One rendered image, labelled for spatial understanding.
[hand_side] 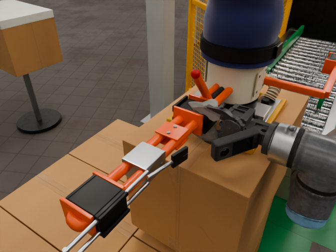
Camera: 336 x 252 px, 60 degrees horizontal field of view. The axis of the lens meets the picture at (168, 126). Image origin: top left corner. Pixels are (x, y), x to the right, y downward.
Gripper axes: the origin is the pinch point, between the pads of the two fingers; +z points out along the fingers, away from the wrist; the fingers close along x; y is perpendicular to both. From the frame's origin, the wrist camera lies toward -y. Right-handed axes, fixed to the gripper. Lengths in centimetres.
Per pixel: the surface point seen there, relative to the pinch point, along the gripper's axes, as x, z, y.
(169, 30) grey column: -27, 96, 136
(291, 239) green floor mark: -115, -32, 73
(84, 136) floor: -113, 147, 76
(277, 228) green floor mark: -115, -23, 75
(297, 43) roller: -61, 23, 262
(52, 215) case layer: -59, 55, -16
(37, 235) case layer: -61, 53, -24
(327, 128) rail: -55, -29, 107
